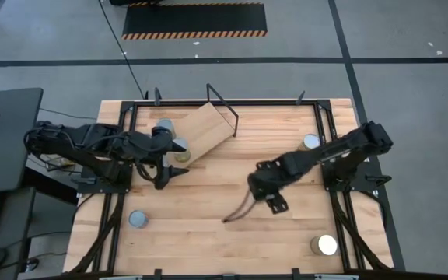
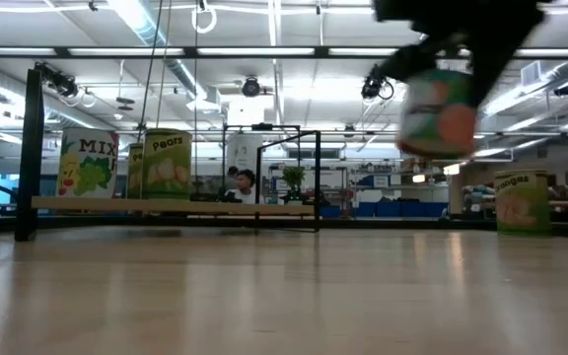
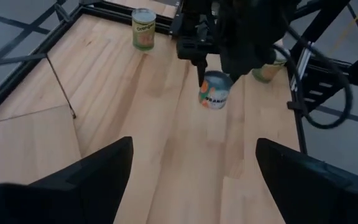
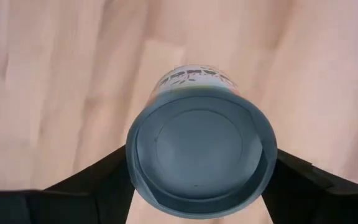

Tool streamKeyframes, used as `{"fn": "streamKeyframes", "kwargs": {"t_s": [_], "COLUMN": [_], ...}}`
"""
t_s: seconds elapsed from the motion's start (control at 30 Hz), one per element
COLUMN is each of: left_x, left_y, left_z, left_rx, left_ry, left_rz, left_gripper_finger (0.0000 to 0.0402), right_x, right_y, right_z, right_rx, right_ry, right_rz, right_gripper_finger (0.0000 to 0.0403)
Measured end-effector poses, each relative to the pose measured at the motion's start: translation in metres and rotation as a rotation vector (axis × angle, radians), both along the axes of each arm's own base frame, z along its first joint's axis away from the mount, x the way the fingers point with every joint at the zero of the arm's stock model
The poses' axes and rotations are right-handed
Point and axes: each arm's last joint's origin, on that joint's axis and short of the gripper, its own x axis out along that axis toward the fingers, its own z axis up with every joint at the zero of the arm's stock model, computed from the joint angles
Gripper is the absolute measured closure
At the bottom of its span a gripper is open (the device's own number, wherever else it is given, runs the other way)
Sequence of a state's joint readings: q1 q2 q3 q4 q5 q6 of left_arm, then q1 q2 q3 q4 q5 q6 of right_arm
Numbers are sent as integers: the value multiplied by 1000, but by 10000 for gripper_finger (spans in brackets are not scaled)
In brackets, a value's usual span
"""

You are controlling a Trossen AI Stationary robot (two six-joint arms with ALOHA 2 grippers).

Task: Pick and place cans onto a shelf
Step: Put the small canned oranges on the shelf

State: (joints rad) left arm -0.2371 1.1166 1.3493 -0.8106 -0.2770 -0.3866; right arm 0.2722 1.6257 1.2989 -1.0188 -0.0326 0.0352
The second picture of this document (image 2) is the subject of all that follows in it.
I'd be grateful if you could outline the blue and pink object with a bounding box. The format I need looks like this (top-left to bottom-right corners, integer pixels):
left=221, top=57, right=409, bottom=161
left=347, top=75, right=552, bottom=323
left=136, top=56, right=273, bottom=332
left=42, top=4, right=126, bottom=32
left=395, top=67, right=479, bottom=161

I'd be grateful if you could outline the black hanging camera device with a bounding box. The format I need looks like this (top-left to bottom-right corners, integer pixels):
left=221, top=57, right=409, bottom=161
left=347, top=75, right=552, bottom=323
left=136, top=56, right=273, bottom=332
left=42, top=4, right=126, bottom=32
left=34, top=61, right=81, bottom=100
left=241, top=75, right=262, bottom=99
left=360, top=62, right=395, bottom=103

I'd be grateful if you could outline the wooden shelf black metal frame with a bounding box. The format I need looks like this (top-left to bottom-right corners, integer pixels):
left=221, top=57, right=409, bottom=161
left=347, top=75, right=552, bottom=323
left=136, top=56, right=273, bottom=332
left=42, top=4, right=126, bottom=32
left=14, top=67, right=322, bottom=243

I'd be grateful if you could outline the green pears label can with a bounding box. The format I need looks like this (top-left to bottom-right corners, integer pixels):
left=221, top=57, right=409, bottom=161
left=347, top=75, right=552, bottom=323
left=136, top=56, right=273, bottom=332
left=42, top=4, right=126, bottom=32
left=140, top=127, right=193, bottom=201
left=125, top=141, right=146, bottom=200

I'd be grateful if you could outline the silver ventilation duct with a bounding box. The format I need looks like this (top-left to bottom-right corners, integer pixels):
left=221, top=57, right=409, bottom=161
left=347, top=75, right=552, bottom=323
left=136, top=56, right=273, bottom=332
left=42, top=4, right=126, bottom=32
left=108, top=0, right=206, bottom=100

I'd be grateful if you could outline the person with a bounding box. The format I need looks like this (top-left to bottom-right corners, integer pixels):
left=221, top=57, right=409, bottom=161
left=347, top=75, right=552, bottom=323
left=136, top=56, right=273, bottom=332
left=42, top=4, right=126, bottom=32
left=223, top=168, right=266, bottom=205
left=225, top=165, right=241, bottom=192

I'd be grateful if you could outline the black metal cage frame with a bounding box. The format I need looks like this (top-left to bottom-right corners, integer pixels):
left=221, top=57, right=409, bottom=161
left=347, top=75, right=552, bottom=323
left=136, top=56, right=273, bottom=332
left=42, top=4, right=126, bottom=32
left=221, top=122, right=303, bottom=201

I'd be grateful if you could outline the fruit mix label can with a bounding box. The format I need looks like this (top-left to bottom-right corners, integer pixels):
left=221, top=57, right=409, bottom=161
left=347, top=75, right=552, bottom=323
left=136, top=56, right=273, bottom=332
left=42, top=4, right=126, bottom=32
left=55, top=126, right=120, bottom=200

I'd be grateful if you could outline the white cable ring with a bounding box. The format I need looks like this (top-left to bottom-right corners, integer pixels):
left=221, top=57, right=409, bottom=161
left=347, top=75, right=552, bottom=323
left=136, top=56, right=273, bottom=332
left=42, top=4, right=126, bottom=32
left=190, top=2, right=218, bottom=36

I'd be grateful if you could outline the thin black hanging cable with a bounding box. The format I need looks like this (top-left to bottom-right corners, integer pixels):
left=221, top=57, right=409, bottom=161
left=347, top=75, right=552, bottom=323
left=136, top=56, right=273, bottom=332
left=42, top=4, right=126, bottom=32
left=137, top=0, right=166, bottom=140

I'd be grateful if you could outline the green potted plant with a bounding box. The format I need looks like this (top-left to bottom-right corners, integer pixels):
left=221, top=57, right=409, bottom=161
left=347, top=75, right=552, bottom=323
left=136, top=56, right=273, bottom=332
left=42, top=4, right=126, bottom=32
left=280, top=165, right=308, bottom=206

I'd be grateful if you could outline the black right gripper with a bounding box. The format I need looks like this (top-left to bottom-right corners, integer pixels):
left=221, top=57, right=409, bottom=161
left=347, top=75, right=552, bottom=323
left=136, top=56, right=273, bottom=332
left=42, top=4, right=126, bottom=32
left=371, top=0, right=547, bottom=108

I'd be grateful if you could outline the green oranges label can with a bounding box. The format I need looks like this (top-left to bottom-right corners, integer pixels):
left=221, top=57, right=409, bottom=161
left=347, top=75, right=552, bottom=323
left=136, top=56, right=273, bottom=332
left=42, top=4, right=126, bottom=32
left=492, top=168, right=552, bottom=239

